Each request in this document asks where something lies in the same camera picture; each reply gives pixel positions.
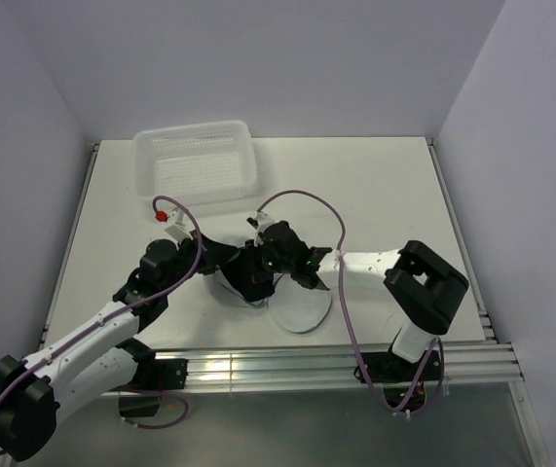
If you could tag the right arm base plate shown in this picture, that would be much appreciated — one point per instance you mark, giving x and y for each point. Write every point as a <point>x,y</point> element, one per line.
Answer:
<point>386,368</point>

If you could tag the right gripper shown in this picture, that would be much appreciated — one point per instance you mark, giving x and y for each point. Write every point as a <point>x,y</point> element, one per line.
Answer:
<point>251,244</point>

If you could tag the aluminium rail frame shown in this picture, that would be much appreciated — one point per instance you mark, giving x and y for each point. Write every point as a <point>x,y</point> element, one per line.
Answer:
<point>376,192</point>

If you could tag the black bra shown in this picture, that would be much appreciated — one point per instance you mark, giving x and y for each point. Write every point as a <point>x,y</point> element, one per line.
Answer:
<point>230,273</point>

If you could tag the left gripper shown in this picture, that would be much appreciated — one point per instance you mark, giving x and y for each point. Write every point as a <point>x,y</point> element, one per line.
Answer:
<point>214,254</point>

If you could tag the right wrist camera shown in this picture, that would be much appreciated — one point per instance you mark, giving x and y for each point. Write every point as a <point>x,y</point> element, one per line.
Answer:
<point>259,221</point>

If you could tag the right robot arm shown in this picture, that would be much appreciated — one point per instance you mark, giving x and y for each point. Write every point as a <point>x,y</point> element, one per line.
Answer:
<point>425,286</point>

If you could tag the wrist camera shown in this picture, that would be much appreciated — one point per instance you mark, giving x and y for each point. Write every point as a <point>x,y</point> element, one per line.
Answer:
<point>259,221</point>
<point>175,223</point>

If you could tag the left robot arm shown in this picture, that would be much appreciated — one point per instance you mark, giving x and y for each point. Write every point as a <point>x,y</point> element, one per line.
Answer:
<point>38,391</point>

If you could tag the white mesh laundry bag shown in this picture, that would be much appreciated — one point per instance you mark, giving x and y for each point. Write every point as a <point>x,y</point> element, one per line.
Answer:
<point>296,310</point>

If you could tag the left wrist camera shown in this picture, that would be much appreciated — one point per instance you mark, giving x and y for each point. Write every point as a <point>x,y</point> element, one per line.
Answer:
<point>175,223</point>

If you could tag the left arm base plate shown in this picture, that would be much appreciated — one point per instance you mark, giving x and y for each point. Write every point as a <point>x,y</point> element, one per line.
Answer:
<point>160,375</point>

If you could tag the white plastic basket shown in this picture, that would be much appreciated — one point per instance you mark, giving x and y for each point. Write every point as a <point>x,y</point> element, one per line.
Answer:
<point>195,164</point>

